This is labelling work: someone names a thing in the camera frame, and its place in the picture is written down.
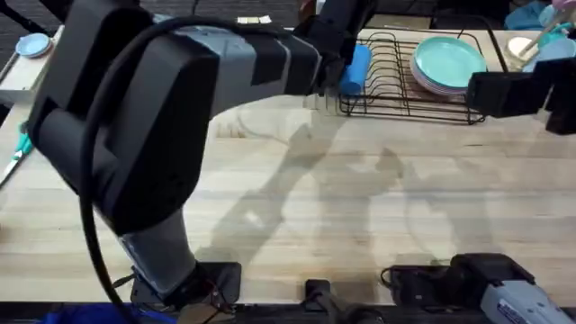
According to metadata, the black rail bracket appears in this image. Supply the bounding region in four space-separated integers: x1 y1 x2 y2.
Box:
304 278 334 312

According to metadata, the light blue plate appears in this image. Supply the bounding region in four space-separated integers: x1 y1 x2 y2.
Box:
524 38 576 73

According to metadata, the teal handled tool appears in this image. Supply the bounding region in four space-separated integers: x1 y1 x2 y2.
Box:
0 130 35 190

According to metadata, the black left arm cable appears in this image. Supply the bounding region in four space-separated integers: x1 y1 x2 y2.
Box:
78 15 293 324

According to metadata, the cream plate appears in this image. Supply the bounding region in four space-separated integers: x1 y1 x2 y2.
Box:
507 35 535 58

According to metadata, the pink plate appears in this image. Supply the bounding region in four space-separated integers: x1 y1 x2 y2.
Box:
409 58 470 97

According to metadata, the dark blue cloth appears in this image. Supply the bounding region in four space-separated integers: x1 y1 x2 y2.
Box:
38 301 179 324

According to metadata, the small blue plate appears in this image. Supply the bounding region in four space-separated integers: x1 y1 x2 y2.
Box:
15 32 52 59

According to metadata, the teal plate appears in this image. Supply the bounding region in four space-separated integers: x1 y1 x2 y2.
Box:
412 35 488 89

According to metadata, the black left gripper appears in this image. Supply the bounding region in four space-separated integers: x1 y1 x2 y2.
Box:
294 0 378 68

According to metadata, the blue cup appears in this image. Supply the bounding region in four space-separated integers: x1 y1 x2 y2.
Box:
339 43 374 96

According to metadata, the black wire dish rack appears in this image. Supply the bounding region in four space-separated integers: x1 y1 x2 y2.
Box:
337 15 509 126

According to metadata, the pale side shelf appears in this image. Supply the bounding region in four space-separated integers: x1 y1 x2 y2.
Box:
0 24 67 105

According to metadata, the blue plastic bag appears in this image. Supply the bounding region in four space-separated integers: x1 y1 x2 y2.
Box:
503 0 548 31

